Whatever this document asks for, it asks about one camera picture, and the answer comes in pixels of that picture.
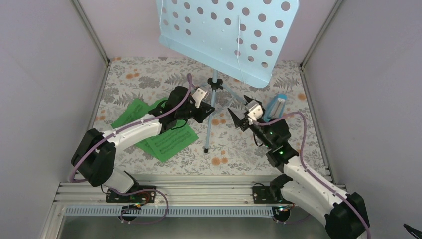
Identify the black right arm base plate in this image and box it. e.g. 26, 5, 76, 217
252, 185, 293, 204

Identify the light blue music stand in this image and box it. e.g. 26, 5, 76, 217
155, 0, 300, 154

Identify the aluminium mounting rail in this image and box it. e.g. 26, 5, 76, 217
53, 174, 275, 206

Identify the slotted grey cable duct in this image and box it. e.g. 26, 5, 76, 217
63, 205, 273, 218

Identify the blue metronome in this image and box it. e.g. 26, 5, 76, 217
263, 94, 287, 122

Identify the green sheet music page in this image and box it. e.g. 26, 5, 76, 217
146, 123, 199, 163
111, 98, 167, 157

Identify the floral patterned table mat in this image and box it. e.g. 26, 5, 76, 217
94, 57, 328, 176

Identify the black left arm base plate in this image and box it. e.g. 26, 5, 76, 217
105, 189, 156, 208

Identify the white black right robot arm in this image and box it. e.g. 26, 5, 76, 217
228, 97, 371, 239

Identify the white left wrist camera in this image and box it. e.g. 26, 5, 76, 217
191, 87, 208, 109

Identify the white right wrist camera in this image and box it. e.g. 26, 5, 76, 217
245, 100, 263, 124

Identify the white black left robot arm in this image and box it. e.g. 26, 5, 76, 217
71, 86, 215, 202

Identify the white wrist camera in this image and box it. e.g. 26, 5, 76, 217
191, 87, 208, 109
245, 100, 263, 124

